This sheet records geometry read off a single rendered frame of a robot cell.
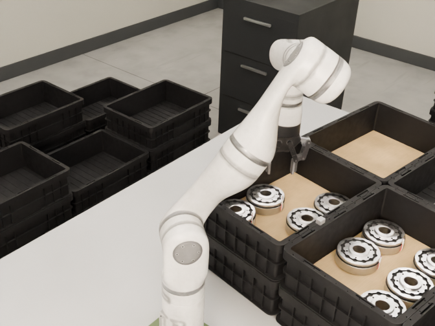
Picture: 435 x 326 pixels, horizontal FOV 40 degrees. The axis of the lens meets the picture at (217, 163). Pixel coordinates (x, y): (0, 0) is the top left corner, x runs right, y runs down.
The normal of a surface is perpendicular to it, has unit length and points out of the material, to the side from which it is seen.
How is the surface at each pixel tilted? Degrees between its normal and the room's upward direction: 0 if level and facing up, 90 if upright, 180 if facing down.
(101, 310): 0
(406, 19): 90
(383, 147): 0
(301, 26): 90
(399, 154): 0
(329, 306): 90
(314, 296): 90
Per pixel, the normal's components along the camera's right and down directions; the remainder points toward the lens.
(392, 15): -0.63, 0.39
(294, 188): 0.04, -0.85
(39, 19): 0.77, 0.36
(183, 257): 0.17, 0.58
